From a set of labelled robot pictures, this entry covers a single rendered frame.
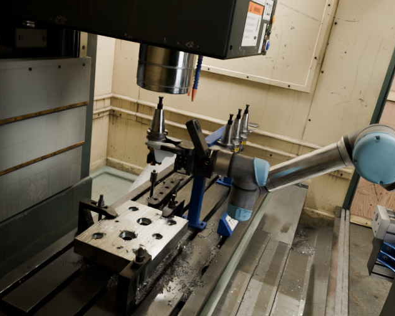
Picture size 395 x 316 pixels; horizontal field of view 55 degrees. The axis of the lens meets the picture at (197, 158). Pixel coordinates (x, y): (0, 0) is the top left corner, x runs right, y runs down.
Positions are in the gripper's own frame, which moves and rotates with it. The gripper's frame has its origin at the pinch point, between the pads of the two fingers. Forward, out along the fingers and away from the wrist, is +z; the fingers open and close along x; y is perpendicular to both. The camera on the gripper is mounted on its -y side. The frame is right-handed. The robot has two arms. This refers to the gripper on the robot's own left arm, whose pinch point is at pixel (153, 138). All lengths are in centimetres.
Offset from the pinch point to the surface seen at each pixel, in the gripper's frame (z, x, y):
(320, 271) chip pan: -68, 49, 58
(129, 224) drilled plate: 1.9, -6.4, 26.8
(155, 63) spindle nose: -0.8, -7.9, -23.3
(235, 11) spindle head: -20.0, -13.9, -38.5
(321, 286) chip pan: -67, 37, 58
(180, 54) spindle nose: -6.6, -5.8, -26.3
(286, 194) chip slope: -48, 88, 43
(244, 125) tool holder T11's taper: -22.0, 43.7, 0.8
